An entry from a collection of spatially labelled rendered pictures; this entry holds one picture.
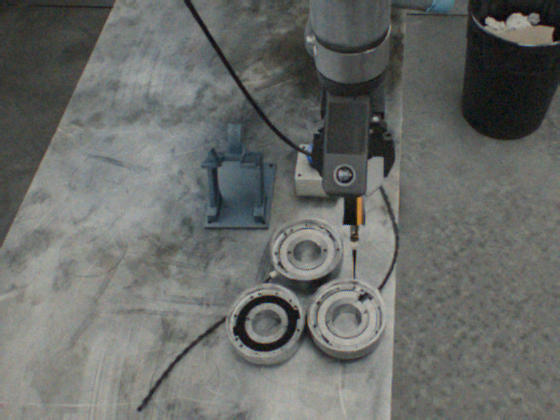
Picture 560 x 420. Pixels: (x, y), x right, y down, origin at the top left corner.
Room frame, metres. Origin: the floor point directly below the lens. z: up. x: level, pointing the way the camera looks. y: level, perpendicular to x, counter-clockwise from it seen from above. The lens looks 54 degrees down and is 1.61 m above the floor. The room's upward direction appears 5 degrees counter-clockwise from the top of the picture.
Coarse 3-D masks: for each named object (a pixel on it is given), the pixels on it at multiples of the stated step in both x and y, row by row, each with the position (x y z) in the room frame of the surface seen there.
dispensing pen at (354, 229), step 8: (344, 200) 0.46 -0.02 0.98; (352, 200) 0.45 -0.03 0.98; (344, 208) 0.45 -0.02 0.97; (352, 208) 0.45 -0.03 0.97; (344, 216) 0.44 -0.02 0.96; (352, 216) 0.44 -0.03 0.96; (344, 224) 0.44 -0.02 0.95; (352, 224) 0.44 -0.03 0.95; (352, 232) 0.44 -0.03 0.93; (352, 240) 0.43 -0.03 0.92; (352, 248) 0.43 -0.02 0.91; (352, 256) 0.42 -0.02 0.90
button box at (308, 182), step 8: (304, 160) 0.63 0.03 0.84; (296, 168) 0.62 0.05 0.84; (304, 168) 0.62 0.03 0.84; (312, 168) 0.61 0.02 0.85; (296, 176) 0.60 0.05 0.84; (304, 176) 0.60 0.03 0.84; (312, 176) 0.60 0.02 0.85; (296, 184) 0.60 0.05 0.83; (304, 184) 0.60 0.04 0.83; (312, 184) 0.59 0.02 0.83; (320, 184) 0.59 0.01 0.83; (304, 192) 0.60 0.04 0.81; (312, 192) 0.59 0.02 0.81; (320, 192) 0.59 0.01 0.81
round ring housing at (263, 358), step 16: (256, 288) 0.42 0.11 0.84; (272, 288) 0.42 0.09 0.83; (240, 304) 0.40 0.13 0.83; (272, 304) 0.40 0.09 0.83; (256, 320) 0.38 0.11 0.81; (304, 320) 0.36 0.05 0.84; (256, 336) 0.35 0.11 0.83; (272, 336) 0.35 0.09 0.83; (304, 336) 0.35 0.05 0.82; (240, 352) 0.33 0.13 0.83; (256, 352) 0.33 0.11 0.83; (288, 352) 0.33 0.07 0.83
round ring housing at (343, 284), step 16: (320, 288) 0.41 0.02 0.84; (336, 288) 0.41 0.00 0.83; (352, 288) 0.41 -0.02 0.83; (368, 288) 0.41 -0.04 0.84; (320, 304) 0.39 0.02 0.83; (336, 304) 0.39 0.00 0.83; (352, 304) 0.39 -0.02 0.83; (384, 304) 0.38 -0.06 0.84; (368, 320) 0.36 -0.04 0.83; (384, 320) 0.35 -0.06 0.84; (320, 336) 0.35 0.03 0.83; (336, 336) 0.35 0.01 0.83; (352, 336) 0.34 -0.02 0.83; (336, 352) 0.32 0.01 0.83; (352, 352) 0.32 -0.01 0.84; (368, 352) 0.32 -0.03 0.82
